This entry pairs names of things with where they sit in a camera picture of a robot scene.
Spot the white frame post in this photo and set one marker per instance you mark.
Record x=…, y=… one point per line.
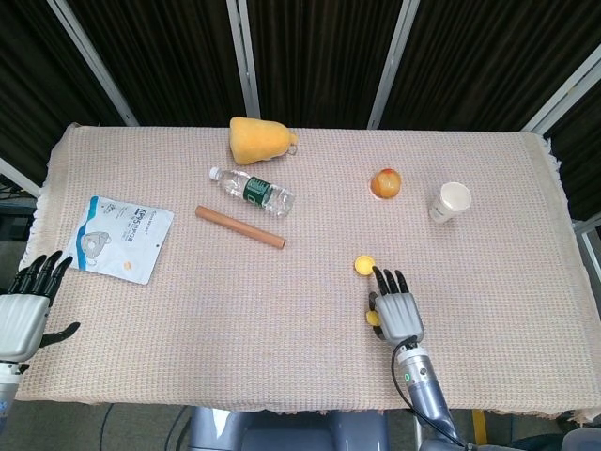
x=245, y=61
x=19, y=177
x=392, y=66
x=94, y=61
x=563, y=91

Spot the brown wooden rod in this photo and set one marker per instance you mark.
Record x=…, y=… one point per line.
x=239, y=227

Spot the dark pleated curtain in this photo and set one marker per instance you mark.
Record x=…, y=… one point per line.
x=324, y=56

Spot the blue white mask package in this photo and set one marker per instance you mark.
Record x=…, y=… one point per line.
x=119, y=237

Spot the clear green-label water bottle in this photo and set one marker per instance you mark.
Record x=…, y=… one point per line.
x=256, y=190

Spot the right black grey robot hand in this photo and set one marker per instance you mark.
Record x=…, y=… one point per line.
x=399, y=315

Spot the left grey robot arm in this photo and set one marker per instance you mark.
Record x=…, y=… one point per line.
x=7, y=394

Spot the yellow plush toy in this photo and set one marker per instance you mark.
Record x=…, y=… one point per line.
x=256, y=140

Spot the yellow round cap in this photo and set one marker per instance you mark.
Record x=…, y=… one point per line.
x=364, y=265

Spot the apple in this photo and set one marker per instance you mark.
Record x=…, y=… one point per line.
x=387, y=183

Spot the beige woven tablecloth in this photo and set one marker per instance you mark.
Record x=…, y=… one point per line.
x=282, y=305

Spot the left black grey robot hand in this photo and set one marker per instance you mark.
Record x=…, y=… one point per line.
x=21, y=321

